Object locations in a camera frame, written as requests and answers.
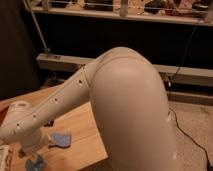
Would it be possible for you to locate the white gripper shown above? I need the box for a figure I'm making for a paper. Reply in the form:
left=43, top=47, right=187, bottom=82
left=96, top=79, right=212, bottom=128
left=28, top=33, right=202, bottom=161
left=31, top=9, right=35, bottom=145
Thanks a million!
left=20, top=129, right=48, bottom=156

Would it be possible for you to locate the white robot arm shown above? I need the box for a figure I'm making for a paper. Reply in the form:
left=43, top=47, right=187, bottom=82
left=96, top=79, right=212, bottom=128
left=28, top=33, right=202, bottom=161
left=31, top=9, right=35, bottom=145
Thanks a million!
left=0, top=47, right=179, bottom=171

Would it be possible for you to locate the orange carrot toy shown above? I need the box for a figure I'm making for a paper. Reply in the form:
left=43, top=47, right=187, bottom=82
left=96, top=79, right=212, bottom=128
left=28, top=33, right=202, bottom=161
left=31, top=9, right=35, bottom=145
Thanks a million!
left=18, top=149, right=26, bottom=158

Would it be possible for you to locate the white tube bottle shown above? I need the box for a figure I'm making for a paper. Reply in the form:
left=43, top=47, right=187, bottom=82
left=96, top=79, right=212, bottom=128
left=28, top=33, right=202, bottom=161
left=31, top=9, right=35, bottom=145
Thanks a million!
left=0, top=145, right=13, bottom=171

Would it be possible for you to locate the black and white striped block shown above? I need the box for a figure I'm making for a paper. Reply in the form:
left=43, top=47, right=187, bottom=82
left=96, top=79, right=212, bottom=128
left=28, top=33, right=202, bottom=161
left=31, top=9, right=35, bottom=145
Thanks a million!
left=44, top=120, right=54, bottom=127

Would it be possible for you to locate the blue sponge cloth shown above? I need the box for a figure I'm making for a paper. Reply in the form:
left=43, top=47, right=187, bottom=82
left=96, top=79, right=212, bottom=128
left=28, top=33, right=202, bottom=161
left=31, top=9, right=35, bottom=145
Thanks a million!
left=49, top=133, right=71, bottom=148

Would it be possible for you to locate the wooden table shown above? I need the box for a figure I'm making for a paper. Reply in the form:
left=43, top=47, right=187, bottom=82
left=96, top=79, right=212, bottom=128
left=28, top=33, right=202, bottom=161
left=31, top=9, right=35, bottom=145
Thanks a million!
left=0, top=84, right=109, bottom=171

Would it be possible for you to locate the metal rod stand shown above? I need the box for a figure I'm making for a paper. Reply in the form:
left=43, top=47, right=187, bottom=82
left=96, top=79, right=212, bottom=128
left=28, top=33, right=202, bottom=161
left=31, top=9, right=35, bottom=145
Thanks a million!
left=24, top=0, right=58, bottom=58

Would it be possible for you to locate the upper wooden shelf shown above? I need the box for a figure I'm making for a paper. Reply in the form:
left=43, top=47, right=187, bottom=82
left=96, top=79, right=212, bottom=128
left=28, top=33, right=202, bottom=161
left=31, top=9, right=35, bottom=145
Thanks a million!
left=23, top=0, right=213, bottom=27

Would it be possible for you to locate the black cable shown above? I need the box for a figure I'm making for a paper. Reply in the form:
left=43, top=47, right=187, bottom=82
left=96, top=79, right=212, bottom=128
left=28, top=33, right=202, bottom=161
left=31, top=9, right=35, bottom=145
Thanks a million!
left=165, top=19, right=213, bottom=168

